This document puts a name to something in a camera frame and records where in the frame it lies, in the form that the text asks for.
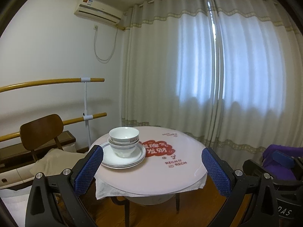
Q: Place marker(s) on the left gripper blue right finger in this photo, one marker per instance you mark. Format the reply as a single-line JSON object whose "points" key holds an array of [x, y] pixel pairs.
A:
{"points": [[231, 184]]}

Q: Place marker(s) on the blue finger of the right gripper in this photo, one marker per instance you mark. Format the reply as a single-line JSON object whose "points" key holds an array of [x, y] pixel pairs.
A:
{"points": [[283, 159]]}

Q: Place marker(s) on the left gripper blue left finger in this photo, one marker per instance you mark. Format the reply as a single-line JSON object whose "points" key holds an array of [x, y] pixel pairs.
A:
{"points": [[42, 209]]}

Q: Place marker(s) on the white plate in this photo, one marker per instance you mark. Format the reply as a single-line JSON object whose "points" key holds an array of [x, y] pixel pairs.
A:
{"points": [[121, 167], [126, 163], [112, 158]]}

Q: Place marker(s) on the white bowl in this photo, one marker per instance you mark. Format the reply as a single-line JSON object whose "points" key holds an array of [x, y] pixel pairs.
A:
{"points": [[124, 135], [123, 152], [124, 144]]}

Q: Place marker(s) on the purple cloth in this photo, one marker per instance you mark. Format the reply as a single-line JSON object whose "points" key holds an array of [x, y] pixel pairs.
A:
{"points": [[280, 172]]}

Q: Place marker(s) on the white tablecloth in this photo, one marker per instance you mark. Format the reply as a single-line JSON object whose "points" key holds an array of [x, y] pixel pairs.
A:
{"points": [[103, 189]]}

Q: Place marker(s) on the beige cushion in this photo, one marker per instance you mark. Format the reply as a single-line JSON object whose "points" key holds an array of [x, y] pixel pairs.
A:
{"points": [[55, 161]]}

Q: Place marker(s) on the round white table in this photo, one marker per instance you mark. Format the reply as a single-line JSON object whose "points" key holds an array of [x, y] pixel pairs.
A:
{"points": [[172, 159]]}

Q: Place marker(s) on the white bed cover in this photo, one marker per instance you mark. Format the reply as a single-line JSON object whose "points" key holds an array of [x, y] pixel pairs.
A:
{"points": [[16, 203]]}

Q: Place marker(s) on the white bar stand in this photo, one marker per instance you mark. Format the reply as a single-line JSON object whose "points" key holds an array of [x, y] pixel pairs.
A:
{"points": [[86, 108]]}

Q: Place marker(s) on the low wooden white cabinet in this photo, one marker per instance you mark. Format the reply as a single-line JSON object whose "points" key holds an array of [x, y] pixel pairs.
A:
{"points": [[16, 161]]}

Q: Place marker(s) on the brown wooden chair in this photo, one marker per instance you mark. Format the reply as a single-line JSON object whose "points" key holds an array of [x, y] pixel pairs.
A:
{"points": [[32, 142]]}

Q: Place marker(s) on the right beige curtain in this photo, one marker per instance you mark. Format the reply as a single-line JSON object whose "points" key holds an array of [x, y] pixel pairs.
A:
{"points": [[261, 101]]}

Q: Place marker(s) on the beige curtain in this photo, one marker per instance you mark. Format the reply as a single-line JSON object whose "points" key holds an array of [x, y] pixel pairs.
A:
{"points": [[169, 67], [261, 101]]}

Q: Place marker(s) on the lower wooden ballet bar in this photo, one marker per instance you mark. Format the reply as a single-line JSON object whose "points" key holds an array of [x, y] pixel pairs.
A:
{"points": [[47, 124]]}

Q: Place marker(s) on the wooden ballet bar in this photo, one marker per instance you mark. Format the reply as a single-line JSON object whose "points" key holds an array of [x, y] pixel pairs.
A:
{"points": [[49, 82], [47, 124]]}

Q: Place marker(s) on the left beige curtain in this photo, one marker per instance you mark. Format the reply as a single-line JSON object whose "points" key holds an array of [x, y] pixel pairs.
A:
{"points": [[169, 67]]}

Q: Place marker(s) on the upper wooden ballet bar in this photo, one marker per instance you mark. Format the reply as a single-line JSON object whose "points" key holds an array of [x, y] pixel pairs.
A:
{"points": [[49, 82]]}

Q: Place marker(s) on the white air conditioner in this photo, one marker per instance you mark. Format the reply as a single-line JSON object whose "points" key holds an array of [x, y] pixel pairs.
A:
{"points": [[99, 12]]}

